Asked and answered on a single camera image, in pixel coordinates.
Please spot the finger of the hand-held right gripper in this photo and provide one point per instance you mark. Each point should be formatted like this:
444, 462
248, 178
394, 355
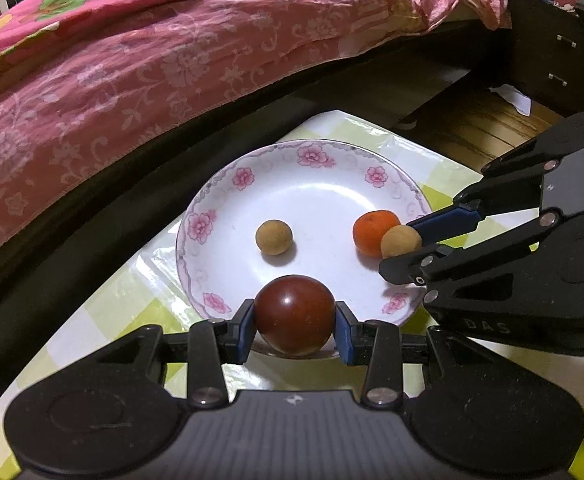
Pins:
446, 221
406, 267

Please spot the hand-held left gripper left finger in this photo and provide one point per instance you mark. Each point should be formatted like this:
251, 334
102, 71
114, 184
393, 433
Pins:
246, 334

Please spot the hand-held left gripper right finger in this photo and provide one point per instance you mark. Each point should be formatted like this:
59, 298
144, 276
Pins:
344, 335

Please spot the brown longan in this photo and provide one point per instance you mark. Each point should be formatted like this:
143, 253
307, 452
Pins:
274, 237
399, 241

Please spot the dark red tomato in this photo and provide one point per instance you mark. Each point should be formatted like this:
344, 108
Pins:
294, 315

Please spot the white floral plate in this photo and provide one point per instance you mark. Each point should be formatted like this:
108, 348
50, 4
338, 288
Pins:
317, 200

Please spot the orange tangerine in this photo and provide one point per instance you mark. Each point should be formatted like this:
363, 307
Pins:
369, 232

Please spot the white paper scrap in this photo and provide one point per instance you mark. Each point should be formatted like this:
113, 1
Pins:
514, 97

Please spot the black nightstand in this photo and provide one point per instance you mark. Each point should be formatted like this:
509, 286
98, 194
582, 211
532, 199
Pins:
539, 50

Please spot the pink floral bed sheet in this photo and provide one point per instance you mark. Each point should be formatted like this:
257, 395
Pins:
147, 75

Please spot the dark wooden bed frame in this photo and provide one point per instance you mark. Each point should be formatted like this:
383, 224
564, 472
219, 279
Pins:
72, 230

